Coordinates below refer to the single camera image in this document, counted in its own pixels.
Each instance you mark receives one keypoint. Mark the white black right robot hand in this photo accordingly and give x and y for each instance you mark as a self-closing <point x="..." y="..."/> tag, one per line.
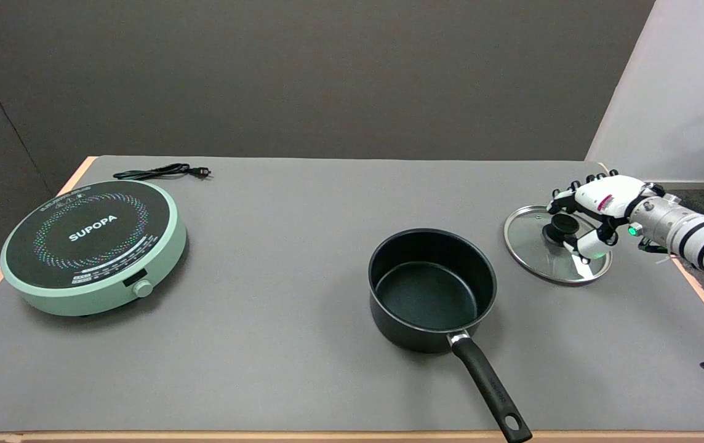
<point x="610" y="197"/>

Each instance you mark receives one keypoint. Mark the green round induction cooker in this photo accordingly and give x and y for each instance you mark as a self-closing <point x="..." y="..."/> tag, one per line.
<point x="90" y="246"/>

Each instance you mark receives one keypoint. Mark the glass pot lid black knob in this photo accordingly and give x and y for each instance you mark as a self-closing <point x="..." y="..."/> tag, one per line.
<point x="527" y="243"/>

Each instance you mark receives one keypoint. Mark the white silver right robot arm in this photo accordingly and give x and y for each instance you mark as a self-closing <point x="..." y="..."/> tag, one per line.
<point x="690" y="237"/>

